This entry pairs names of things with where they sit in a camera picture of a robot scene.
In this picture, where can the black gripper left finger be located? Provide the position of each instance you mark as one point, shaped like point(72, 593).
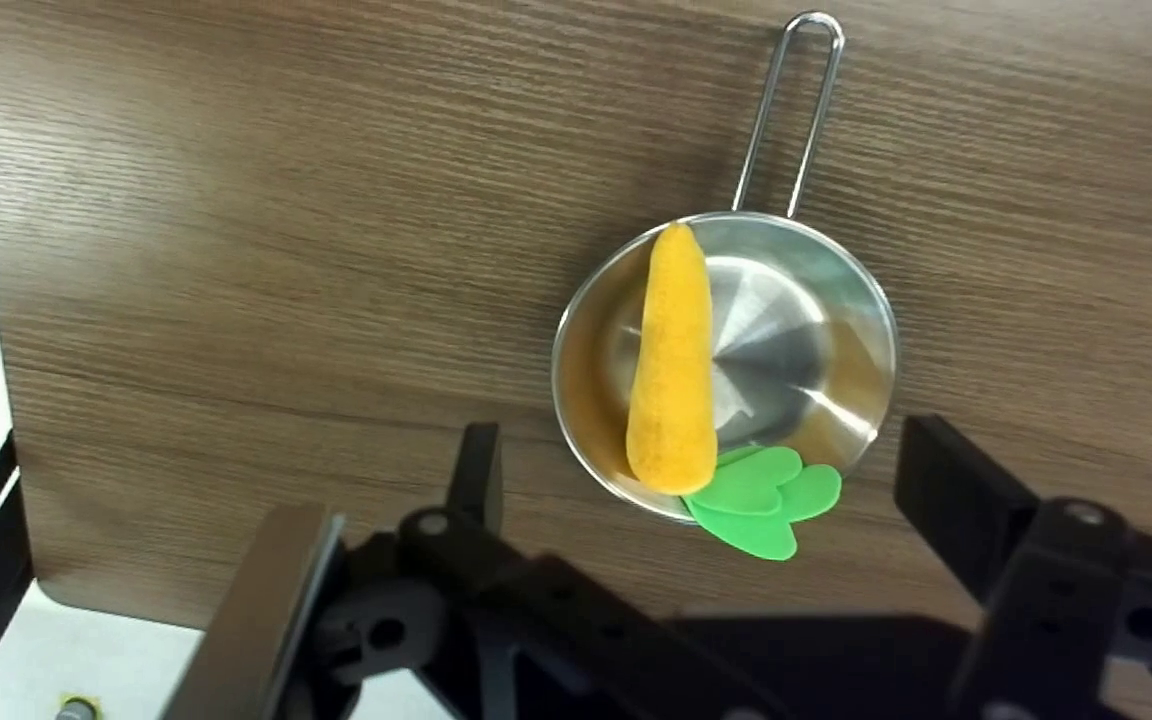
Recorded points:
point(479, 469)

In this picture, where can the small stainless steel pan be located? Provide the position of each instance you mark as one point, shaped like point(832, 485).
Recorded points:
point(799, 341)

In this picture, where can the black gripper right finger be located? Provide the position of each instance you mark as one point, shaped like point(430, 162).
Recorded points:
point(959, 503)

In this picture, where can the orange carrot plushie green leaves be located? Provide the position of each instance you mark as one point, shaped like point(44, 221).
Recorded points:
point(675, 375)

